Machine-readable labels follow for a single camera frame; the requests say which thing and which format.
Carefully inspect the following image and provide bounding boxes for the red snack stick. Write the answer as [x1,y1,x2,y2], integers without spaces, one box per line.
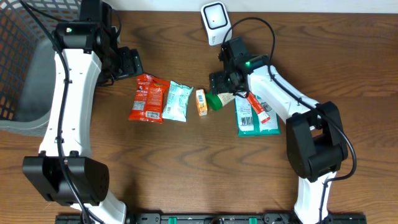
[247,92,271,124]

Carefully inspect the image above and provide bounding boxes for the green white glove pack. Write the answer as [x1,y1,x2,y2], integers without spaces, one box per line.
[234,96,280,137]

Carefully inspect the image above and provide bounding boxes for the grey plastic basket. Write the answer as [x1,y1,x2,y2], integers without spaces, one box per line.
[1,0,80,136]

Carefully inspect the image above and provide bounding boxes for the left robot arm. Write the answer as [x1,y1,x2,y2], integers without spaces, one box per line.
[22,21,142,223]

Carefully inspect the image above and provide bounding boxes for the orange tissue pack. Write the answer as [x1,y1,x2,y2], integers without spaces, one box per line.
[196,89,208,116]

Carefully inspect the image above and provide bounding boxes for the white barcode scanner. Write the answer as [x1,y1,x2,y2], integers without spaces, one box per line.
[200,1,232,46]

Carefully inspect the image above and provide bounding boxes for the mint green snack bag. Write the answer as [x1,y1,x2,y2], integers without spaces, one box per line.
[162,81,193,122]

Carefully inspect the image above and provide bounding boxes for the green lidded jar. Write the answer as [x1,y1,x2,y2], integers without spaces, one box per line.
[205,91,235,111]

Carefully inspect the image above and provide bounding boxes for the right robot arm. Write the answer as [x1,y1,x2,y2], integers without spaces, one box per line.
[209,55,354,223]

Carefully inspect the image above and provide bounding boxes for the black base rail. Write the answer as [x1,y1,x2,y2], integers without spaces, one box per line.
[55,212,367,224]

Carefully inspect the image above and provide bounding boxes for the red snack bag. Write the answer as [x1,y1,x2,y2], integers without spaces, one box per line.
[129,73,170,123]

